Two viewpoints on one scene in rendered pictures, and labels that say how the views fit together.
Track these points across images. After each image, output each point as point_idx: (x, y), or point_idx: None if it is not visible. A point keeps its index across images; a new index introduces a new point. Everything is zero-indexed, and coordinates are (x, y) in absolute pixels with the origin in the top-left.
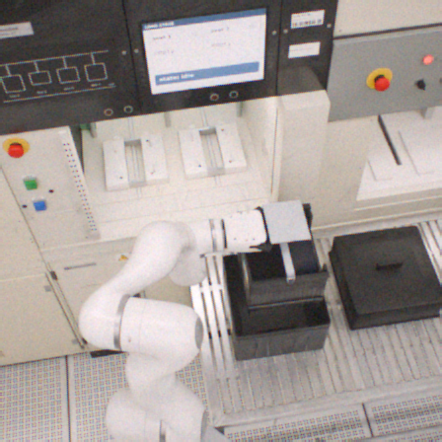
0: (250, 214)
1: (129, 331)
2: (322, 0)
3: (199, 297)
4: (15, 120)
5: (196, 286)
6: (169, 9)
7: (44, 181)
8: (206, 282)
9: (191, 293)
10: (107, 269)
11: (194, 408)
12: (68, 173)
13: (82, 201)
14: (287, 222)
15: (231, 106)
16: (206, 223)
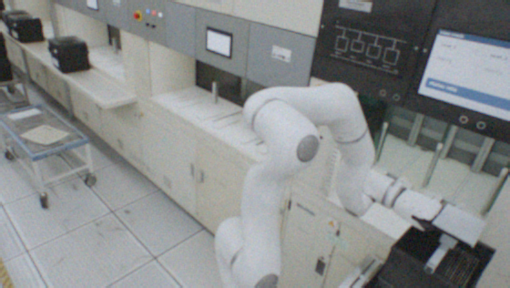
0: (431, 200)
1: (267, 108)
2: None
3: (355, 277)
4: (329, 71)
5: (360, 271)
6: (465, 23)
7: (321, 127)
8: (368, 275)
9: (352, 271)
10: (318, 225)
11: (270, 259)
12: None
13: (332, 157)
14: (460, 223)
15: (480, 207)
16: (392, 180)
